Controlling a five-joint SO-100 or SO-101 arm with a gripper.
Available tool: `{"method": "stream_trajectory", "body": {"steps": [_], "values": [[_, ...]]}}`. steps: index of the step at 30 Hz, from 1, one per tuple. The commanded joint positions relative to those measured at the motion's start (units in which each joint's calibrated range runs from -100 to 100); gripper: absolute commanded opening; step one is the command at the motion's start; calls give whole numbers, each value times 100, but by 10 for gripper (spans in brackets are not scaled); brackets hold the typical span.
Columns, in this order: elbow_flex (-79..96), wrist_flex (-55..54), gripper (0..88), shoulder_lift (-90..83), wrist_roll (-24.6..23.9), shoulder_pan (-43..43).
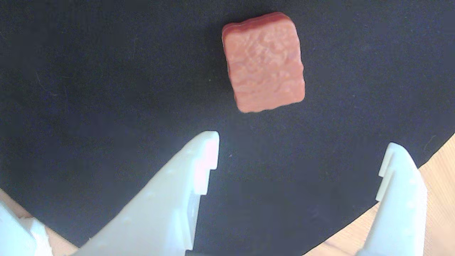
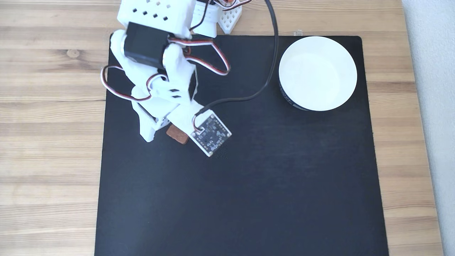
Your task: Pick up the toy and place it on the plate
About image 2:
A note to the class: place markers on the white round plate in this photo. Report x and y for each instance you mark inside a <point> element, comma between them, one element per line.
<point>318,73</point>

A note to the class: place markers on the bare camera circuit board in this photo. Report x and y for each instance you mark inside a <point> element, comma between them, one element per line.
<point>211,133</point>

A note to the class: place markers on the black mat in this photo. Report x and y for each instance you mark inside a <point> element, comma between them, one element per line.
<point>249,177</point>

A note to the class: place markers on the red block toy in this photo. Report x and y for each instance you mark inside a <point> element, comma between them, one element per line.
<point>177,135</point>

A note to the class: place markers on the white perforated bracket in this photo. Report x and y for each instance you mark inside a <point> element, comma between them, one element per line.
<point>230,17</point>

